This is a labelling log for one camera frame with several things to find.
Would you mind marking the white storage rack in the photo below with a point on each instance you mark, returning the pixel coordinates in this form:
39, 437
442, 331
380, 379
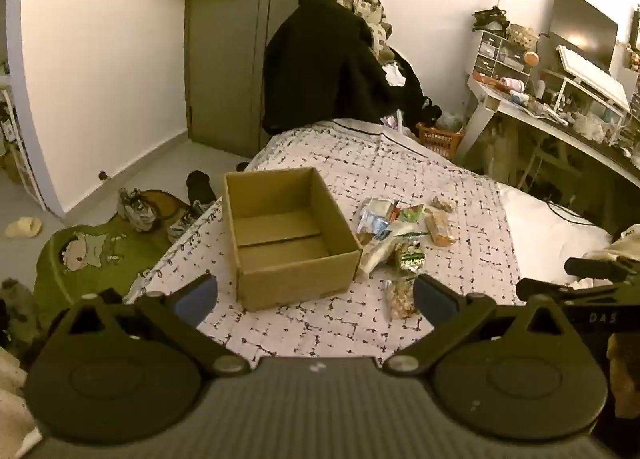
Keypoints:
12, 134

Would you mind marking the person's right forearm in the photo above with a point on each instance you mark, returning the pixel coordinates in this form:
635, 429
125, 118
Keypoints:
625, 379

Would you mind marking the cream fabric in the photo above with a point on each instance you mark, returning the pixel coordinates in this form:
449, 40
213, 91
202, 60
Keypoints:
12, 399

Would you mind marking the brown cardboard box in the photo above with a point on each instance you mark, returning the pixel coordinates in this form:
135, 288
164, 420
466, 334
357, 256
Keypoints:
295, 279

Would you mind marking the white pillow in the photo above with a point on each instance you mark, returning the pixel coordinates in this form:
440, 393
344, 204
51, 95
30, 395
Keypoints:
550, 239

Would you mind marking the orange ball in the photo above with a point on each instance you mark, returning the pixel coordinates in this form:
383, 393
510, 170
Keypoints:
531, 58

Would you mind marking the white desk shelf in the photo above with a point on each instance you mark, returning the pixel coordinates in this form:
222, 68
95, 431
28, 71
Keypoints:
565, 89

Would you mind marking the computer monitor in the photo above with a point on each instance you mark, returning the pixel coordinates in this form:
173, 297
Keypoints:
582, 24

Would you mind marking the light green snack packet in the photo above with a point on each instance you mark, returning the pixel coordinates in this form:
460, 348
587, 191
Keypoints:
413, 213

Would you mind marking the small brown nut packet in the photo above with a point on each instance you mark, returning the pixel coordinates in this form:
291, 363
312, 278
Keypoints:
444, 204

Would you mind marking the orange biscuit packet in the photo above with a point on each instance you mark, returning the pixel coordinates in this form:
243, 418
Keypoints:
440, 229

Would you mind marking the black slipper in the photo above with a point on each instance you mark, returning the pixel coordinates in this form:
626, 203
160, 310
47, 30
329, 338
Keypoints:
200, 184

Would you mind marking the green cartoon rug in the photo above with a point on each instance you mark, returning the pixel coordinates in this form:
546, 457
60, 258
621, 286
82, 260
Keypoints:
115, 264

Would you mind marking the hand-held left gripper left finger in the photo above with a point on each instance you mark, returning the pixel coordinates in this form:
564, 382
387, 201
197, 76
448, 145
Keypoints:
194, 296

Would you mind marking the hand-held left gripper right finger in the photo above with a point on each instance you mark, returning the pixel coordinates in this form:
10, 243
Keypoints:
432, 296

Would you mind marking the blue white snack packet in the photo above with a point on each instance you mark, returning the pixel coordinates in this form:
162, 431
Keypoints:
372, 226

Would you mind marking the beige slipper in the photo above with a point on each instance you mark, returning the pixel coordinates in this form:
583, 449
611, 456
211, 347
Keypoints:
24, 228

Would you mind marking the orange plastic basket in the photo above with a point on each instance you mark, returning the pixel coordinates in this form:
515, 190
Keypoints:
440, 139

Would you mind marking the white purple snack packet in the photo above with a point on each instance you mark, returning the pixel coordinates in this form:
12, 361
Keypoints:
377, 256

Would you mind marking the white desk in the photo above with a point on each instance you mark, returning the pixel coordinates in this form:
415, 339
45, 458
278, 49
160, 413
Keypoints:
550, 126

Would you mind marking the white cloth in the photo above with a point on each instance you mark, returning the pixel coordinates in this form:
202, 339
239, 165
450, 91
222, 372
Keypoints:
394, 74

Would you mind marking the dark plush toy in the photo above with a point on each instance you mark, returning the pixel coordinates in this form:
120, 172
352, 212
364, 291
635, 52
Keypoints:
17, 314

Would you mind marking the white keyboard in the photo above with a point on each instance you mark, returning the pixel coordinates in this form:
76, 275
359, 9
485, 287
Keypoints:
595, 74

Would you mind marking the clear peanut bag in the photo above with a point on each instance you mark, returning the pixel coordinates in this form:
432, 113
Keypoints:
400, 299

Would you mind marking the black handbag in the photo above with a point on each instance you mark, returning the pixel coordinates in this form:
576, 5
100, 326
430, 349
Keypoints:
492, 18

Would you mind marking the green door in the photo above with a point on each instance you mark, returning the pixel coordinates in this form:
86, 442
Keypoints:
225, 64

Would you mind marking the white drawer organizer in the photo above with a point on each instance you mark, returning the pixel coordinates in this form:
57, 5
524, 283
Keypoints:
500, 56

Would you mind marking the black coat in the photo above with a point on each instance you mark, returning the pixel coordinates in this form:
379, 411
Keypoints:
320, 69

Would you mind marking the black garment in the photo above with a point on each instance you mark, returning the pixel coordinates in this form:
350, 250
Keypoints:
415, 89

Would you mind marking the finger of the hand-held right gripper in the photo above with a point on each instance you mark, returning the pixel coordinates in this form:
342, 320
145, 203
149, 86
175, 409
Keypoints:
575, 294
600, 269

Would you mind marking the dark green printed snack packet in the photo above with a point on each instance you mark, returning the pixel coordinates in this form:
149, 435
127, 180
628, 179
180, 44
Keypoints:
410, 259

